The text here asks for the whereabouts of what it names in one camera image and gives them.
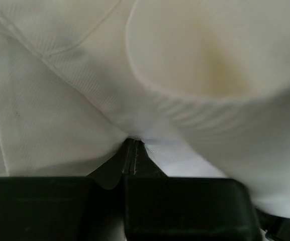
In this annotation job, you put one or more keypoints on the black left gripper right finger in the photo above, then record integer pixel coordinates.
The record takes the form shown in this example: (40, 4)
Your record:
(158, 207)

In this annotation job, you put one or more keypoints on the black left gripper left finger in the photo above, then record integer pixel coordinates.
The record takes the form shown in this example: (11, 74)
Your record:
(66, 208)

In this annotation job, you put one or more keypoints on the white pleated skirt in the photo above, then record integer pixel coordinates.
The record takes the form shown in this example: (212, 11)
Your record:
(204, 84)

